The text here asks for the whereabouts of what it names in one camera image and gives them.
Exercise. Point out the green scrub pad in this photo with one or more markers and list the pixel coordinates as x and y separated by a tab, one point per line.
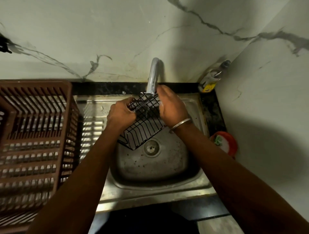
218	139

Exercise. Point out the person's left forearm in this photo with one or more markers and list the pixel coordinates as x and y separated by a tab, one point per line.
72	185

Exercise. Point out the chrome faucet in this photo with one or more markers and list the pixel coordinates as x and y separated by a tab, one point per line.
152	76

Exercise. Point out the black wire rack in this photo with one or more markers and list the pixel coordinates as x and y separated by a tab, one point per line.
142	130

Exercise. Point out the stainless steel sink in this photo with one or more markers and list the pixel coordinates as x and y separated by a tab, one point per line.
154	171

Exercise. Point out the person's right hand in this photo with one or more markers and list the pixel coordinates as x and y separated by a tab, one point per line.
172	107

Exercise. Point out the brown plastic dish basket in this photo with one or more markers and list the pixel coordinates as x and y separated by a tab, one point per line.
31	149

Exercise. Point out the orange round container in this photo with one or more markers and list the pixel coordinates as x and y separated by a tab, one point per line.
229	142

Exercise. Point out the person's dark clothing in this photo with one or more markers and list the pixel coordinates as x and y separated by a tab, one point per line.
147	221

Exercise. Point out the person's left hand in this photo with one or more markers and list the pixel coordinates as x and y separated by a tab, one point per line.
120	115

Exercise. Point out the clear dish soap bottle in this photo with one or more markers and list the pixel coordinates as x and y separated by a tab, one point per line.
212	77

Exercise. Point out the person's right forearm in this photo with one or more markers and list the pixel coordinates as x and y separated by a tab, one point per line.
246	180

